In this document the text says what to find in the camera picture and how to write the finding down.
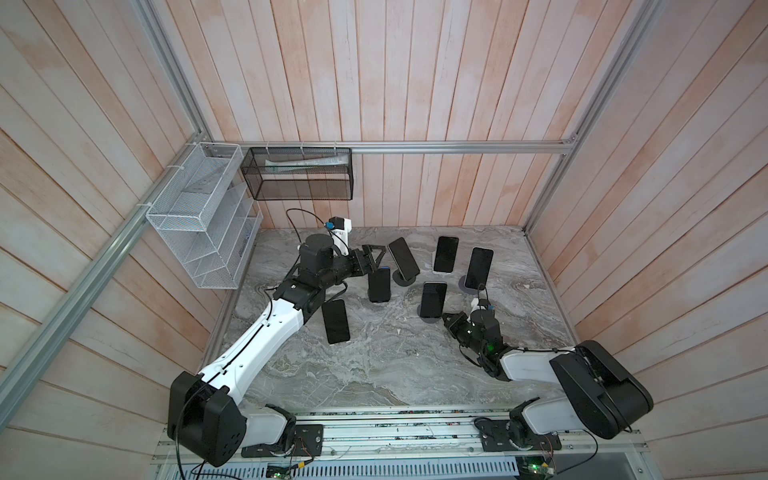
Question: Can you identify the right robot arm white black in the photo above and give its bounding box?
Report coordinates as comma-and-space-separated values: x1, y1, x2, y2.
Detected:
443, 307, 654, 450

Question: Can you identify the black phone blue case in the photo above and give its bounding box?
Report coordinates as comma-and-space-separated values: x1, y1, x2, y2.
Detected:
368, 267, 391, 303

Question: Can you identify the black mesh basket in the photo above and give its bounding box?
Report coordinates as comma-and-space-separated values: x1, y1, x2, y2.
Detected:
241, 146, 354, 201

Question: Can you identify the aluminium frame rail left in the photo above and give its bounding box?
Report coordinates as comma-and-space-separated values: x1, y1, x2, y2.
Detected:
1, 132, 210, 429

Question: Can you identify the grey phone stand front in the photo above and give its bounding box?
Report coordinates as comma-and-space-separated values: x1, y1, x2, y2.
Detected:
417, 306, 442, 324

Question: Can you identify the white wire mesh shelf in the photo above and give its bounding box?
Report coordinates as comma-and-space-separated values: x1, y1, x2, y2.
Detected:
146, 142, 263, 290

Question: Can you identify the aluminium frame rail back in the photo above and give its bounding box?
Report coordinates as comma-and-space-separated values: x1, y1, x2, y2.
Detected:
210, 140, 575, 154

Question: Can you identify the green circuit board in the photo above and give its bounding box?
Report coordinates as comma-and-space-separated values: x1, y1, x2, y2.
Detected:
517, 457, 552, 480

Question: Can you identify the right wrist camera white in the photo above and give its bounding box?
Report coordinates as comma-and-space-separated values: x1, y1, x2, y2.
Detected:
470, 298, 495, 317

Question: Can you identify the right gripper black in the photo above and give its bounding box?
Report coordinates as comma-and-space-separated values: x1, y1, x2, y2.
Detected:
441, 309, 484, 357

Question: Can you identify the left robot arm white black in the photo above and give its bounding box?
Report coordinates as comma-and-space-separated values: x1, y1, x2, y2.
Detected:
167, 232, 387, 467

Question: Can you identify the black phone tilted on stand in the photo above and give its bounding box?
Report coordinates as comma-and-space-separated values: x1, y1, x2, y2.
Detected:
388, 237, 420, 270

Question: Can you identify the white vented electronics box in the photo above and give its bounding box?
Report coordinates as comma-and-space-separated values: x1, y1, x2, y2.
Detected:
169, 457, 521, 479

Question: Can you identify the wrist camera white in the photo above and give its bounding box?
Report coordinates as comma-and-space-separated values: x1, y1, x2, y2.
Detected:
325, 216, 352, 256
470, 298, 495, 317

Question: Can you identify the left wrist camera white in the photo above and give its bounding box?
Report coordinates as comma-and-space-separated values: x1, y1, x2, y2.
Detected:
325, 216, 352, 256

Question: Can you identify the aluminium frame rail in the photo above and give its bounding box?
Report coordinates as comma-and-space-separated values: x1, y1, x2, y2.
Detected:
210, 140, 575, 154
1, 132, 210, 429

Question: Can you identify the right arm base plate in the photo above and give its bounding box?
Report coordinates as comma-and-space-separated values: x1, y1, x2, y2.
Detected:
473, 417, 562, 452

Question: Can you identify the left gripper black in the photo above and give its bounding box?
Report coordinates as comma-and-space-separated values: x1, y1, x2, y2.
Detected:
319, 244, 386, 288

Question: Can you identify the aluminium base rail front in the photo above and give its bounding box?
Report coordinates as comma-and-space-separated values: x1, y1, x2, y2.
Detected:
149, 409, 651, 466

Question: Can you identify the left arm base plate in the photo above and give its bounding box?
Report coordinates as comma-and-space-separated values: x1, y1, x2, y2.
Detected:
241, 424, 324, 460

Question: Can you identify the aluminium frame post right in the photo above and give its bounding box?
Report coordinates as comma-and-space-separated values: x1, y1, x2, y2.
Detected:
522, 1, 667, 238

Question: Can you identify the grey stand under tilted phone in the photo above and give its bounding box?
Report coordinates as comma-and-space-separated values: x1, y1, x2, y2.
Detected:
392, 268, 420, 287

